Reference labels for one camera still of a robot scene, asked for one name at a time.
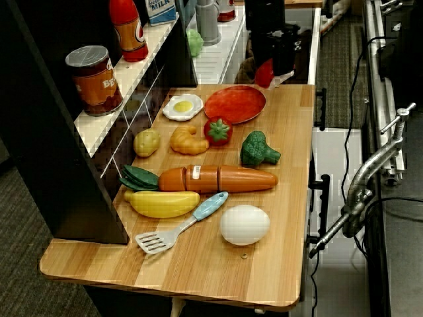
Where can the toy fried egg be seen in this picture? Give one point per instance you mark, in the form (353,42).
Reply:
(182,106)

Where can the toy milk carton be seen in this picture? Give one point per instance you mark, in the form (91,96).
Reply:
(161,11)

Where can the yellow toy potato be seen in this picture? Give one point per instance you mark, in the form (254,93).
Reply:
(146,142)

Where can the black toy kitchen shelf unit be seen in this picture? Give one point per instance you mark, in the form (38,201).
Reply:
(66,132)

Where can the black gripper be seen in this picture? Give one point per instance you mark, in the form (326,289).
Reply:
(267,33)

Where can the green toy lettuce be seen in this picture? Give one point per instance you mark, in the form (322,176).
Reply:
(194,42)

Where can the white toy sink counter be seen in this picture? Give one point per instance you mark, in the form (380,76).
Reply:
(228,43)

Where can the aluminium frame rail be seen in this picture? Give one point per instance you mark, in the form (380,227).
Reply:
(380,66)

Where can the yellow toy banana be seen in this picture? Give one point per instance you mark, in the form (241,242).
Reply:
(162,203)

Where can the white toy egg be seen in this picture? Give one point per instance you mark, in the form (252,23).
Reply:
(244,225)

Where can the metal C-clamp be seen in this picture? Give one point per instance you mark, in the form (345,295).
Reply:
(363,178)

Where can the orange toy plate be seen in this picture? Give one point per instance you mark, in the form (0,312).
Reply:
(235,103)

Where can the golden toy croissant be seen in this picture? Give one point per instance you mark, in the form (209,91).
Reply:
(187,140)

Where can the toy beans can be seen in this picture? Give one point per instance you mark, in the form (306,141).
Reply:
(94,82)

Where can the green toy broccoli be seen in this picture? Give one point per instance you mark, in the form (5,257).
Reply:
(257,148)

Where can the red toy ketchup bottle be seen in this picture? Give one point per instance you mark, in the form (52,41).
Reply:
(130,29)

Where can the brown cloth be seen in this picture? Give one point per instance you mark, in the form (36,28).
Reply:
(246,71)

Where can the toy tomato can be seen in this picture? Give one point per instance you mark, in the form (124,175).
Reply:
(226,10)

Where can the orange sliced toy carrot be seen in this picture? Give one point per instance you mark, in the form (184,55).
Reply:
(218,178)

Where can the red toy tomato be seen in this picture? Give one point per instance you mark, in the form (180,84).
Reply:
(218,130)

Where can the grey toy faucet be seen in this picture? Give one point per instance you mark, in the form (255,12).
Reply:
(207,23)

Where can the green toy carrot leaves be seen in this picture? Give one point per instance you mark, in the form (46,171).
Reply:
(138,178)

